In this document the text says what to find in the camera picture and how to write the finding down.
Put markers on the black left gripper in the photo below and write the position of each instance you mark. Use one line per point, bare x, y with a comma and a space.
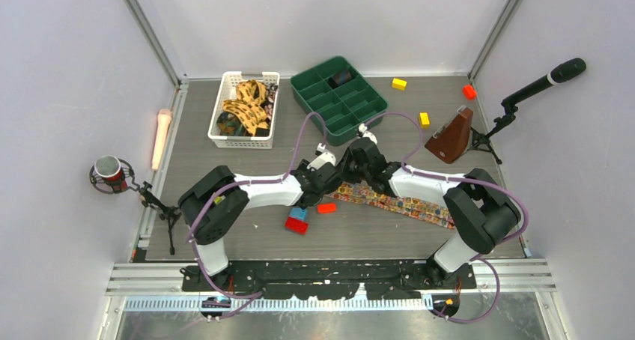
302, 168

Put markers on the brown wooden metronome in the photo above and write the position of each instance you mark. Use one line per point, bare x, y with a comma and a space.
450, 141

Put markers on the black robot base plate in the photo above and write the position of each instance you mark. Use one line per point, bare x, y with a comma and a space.
380, 279

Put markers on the red silver studio microphone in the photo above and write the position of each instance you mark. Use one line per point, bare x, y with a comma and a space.
111, 175

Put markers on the green compartment tray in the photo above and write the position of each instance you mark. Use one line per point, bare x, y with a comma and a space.
343, 109

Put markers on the white perforated plastic basket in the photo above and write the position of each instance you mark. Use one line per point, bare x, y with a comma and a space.
263, 138

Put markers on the colourful shell pattern tie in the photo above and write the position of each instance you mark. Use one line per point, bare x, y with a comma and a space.
425, 211

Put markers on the black handheld microphone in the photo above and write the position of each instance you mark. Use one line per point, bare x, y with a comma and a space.
564, 72

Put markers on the black microphone tripod stand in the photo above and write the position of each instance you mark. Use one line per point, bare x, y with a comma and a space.
482, 141

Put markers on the small orange lego brick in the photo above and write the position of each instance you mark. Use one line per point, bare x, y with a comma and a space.
326, 208

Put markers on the rolled dark striped tie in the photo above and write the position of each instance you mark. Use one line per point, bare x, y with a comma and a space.
339, 79

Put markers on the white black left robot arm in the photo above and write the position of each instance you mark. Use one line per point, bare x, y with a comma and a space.
211, 206

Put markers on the yellow block upright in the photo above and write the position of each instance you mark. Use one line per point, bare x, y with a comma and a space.
424, 120

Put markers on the yellow block near tray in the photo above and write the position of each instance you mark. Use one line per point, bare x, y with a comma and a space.
399, 84

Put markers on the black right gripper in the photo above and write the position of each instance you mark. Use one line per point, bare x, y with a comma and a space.
347, 158

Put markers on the red lego brick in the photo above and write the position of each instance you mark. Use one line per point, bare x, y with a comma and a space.
296, 226

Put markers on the brown green leaf tie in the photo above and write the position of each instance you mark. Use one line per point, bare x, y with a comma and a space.
228, 124

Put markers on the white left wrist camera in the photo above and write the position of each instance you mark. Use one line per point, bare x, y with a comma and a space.
323, 157

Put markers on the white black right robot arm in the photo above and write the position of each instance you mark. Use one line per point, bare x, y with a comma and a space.
483, 213

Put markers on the orange red block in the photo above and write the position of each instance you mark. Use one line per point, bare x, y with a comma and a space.
469, 92

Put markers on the dark floral rose tie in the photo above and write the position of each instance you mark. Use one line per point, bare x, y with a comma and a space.
269, 102

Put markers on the yellow beetle pattern tie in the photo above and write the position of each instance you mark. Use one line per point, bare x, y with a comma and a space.
247, 105

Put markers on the blue lego brick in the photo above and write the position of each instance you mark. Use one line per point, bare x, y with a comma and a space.
298, 213

